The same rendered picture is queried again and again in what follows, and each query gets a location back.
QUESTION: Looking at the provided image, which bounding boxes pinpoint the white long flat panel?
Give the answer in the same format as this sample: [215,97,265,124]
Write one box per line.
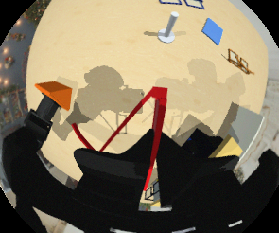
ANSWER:
[227,106,264,161]

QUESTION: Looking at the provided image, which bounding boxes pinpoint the blue flat square tag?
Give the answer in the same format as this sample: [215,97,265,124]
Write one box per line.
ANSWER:
[202,17,223,45]

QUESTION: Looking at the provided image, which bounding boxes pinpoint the red glasses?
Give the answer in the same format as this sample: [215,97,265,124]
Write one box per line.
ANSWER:
[71,86,168,191]

